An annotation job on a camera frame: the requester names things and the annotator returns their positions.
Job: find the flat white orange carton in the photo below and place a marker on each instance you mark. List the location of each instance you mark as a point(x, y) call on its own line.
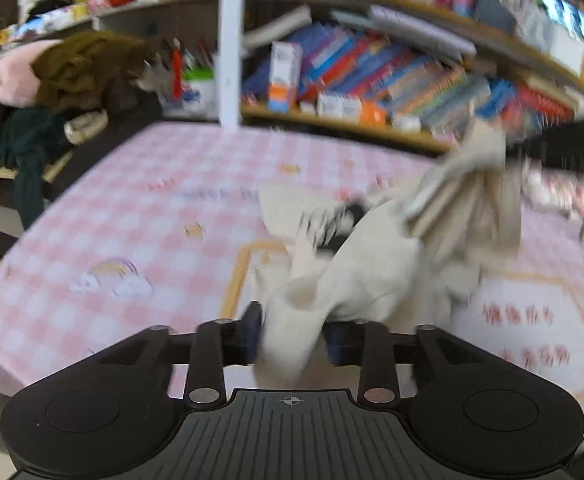
point(342, 106)

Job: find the row of colourful books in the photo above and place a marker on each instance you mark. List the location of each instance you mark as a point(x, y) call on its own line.
point(397, 75)

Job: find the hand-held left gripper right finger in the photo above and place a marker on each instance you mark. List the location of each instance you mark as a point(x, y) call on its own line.
point(336, 345)

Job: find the white pen tub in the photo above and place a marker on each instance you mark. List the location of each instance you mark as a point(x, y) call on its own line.
point(199, 92)

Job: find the pink checked printed blanket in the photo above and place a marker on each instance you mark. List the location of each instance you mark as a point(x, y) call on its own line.
point(122, 210)

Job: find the cream printed t-shirt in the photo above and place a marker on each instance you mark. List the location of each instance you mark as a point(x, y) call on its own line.
point(387, 270)

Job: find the red tassel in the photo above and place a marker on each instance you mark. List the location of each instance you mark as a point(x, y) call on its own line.
point(177, 72)

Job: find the beige shoe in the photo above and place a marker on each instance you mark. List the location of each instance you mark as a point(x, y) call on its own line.
point(86, 126)

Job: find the pink bunny plush toy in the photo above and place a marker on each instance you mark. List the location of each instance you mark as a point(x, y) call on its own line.
point(557, 190)

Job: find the tall white orange carton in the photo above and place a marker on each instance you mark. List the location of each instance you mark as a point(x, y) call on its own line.
point(284, 77)

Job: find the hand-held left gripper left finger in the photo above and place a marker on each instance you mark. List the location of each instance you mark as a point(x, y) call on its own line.
point(253, 332)

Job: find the dark green garment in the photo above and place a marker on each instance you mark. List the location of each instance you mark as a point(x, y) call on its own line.
point(27, 145)

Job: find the pink fluffy garment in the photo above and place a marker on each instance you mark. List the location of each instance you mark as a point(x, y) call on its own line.
point(2, 77)

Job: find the wooden bookshelf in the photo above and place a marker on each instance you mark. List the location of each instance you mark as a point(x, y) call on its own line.
point(322, 115)

